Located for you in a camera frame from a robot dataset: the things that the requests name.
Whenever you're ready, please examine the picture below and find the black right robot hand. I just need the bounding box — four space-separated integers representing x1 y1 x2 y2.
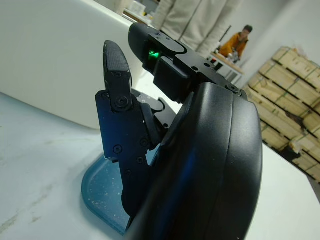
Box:
94 23 264 240

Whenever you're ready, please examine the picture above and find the blue plastic tray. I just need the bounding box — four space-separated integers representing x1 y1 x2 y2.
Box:
80 151 161 236

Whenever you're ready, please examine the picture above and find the white two-slot toaster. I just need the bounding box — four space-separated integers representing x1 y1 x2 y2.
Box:
0 0 161 131

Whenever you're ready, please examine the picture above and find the white workbench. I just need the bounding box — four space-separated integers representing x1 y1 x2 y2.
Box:
209 49 245 84

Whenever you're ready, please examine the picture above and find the wooden shipping crate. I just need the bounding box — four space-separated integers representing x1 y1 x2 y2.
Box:
243 45 320 183

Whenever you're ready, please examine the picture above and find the person in orange jacket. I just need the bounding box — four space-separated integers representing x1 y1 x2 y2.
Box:
218 24 254 64

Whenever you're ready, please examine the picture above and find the person in cream jacket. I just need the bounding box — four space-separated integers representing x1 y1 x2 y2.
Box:
151 0 245 59

